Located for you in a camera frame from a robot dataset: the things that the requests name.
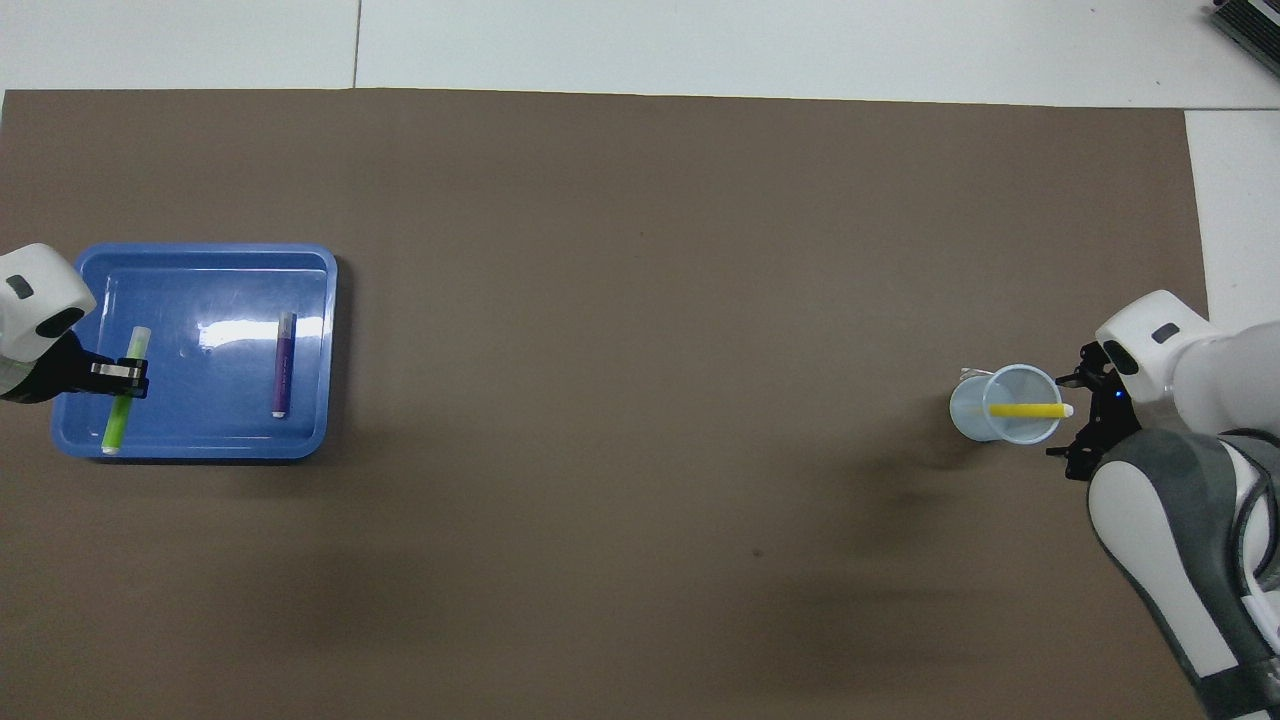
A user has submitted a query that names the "green pen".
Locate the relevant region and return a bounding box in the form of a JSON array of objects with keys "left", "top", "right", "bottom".
[{"left": 101, "top": 326, "right": 152, "bottom": 456}]

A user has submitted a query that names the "blue plastic tray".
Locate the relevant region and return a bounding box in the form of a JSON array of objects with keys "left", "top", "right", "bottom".
[{"left": 51, "top": 243, "right": 339, "bottom": 461}]

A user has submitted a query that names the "purple pen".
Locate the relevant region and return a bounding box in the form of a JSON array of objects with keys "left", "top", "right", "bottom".
[{"left": 271, "top": 311, "right": 298, "bottom": 419}]

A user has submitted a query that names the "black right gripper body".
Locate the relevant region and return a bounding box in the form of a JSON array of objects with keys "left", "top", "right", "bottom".
[{"left": 1095, "top": 345, "right": 1141, "bottom": 451}]

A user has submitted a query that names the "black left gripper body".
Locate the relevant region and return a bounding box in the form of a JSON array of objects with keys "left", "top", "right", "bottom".
[{"left": 0, "top": 332, "right": 96, "bottom": 404}]

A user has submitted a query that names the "translucent plastic cup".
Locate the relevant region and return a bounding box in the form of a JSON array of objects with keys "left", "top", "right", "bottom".
[{"left": 949, "top": 364, "right": 1063, "bottom": 445}]

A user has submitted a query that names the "brown table mat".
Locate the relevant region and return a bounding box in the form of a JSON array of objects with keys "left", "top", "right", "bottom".
[{"left": 0, "top": 88, "right": 1258, "bottom": 720}]

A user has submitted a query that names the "grey ribbed device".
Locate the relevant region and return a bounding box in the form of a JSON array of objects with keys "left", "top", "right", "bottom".
[{"left": 1205, "top": 0, "right": 1280, "bottom": 61}]

